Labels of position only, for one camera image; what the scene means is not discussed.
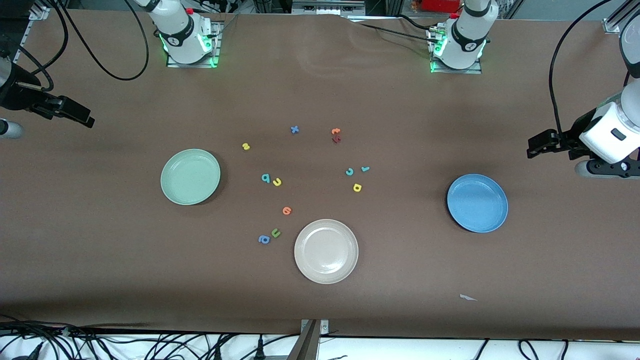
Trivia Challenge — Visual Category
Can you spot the blue plate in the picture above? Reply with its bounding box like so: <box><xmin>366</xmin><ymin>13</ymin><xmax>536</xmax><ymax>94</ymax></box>
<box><xmin>446</xmin><ymin>173</ymin><xmax>509</xmax><ymax>234</ymax></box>

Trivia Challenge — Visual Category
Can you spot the green plate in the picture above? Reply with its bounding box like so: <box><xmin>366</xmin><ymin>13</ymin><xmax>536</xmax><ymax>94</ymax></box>
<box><xmin>160</xmin><ymin>148</ymin><xmax>222</xmax><ymax>206</ymax></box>

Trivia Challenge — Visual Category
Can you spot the red box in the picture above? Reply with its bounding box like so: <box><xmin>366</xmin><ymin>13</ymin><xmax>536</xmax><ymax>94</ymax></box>
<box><xmin>422</xmin><ymin>0</ymin><xmax>462</xmax><ymax>13</ymax></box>

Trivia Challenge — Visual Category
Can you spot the beige plate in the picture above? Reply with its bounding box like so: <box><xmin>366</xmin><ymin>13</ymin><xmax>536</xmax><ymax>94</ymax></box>
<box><xmin>293</xmin><ymin>218</ymin><xmax>360</xmax><ymax>285</ymax></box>

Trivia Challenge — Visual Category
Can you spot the aluminium table edge rail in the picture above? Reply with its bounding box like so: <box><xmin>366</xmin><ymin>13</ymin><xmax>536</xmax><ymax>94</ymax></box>
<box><xmin>15</xmin><ymin>19</ymin><xmax>37</xmax><ymax>58</ymax></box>

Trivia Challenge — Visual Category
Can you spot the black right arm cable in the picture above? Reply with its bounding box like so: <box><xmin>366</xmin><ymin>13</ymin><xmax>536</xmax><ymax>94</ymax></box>
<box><xmin>0</xmin><ymin>0</ymin><xmax>151</xmax><ymax>93</ymax></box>

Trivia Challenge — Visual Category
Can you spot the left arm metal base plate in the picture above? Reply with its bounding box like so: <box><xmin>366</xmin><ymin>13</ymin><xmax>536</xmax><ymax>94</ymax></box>
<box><xmin>429</xmin><ymin>25</ymin><xmax>483</xmax><ymax>75</ymax></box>

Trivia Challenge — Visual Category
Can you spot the black cable on tabletop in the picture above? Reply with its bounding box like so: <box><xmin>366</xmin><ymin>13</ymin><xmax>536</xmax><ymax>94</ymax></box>
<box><xmin>350</xmin><ymin>14</ymin><xmax>437</xmax><ymax>43</ymax></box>

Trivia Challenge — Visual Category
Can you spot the thin black looped cable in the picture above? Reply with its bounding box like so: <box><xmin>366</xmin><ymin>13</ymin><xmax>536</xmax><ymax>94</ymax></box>
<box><xmin>517</xmin><ymin>339</ymin><xmax>545</xmax><ymax>360</ymax></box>

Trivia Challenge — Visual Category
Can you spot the thick black cable bundle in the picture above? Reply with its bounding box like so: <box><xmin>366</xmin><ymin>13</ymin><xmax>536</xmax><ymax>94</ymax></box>
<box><xmin>0</xmin><ymin>315</ymin><xmax>151</xmax><ymax>360</ymax></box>

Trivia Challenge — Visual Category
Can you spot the aluminium frame block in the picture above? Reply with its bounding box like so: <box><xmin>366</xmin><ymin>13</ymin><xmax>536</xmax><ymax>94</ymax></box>
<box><xmin>291</xmin><ymin>0</ymin><xmax>367</xmax><ymax>16</ymax></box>

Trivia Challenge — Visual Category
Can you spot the metal table bracket post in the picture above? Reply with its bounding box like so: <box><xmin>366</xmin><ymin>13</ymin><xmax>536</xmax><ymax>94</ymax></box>
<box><xmin>287</xmin><ymin>319</ymin><xmax>331</xmax><ymax>360</ymax></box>

